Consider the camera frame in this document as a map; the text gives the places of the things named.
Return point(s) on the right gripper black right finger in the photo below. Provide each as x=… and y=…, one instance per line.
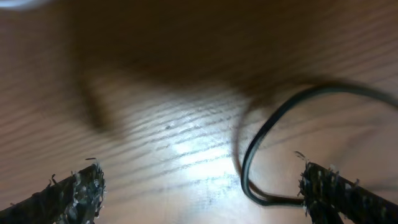
x=327, y=195

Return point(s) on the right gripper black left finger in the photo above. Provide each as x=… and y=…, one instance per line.
x=75, y=199

